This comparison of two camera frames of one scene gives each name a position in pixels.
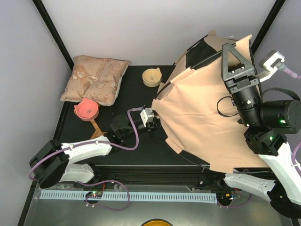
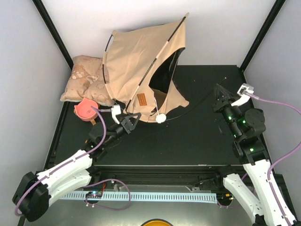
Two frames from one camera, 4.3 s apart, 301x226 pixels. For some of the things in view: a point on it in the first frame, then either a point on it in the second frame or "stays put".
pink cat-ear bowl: (87, 110) stays put
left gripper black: (153, 125) to (127, 125)
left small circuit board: (94, 193) stays put
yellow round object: (156, 222) stays put
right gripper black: (237, 84) to (217, 107)
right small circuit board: (225, 196) stays put
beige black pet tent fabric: (195, 105) to (130, 59)
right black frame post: (271, 17) stays put
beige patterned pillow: (95, 78) stays put
